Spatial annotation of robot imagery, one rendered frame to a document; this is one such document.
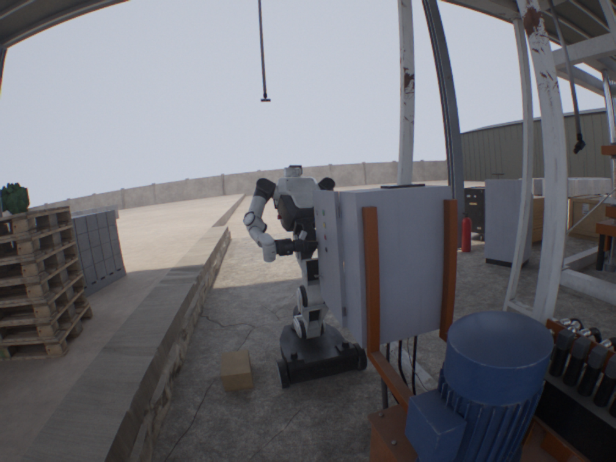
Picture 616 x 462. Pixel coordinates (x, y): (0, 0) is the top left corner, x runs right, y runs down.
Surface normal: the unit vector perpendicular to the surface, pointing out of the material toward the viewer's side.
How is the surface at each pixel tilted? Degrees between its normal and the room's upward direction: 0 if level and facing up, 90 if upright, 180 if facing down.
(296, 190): 53
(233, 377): 90
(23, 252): 90
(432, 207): 90
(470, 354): 22
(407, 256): 90
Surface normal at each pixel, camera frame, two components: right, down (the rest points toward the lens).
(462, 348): -0.46, -0.87
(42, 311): 0.37, 0.11
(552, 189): -0.98, 0.06
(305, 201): 0.26, -0.49
